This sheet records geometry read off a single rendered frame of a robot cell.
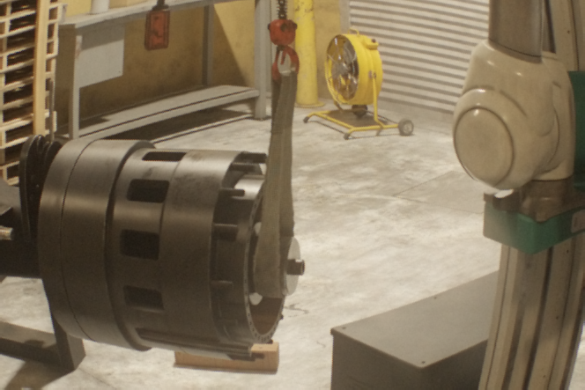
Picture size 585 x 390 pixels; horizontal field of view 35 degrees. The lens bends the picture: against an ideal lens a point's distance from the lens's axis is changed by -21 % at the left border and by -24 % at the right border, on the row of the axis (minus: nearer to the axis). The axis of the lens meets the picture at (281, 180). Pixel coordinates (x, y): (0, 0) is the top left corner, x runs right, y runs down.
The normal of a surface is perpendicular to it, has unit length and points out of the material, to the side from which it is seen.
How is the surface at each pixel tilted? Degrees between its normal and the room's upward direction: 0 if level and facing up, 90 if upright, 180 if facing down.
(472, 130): 99
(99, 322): 118
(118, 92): 90
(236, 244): 60
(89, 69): 90
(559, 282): 90
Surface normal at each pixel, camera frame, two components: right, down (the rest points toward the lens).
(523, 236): -0.85, 0.15
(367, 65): 0.42, 0.03
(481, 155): -0.57, 0.32
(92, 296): -0.24, 0.39
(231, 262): -0.24, -0.07
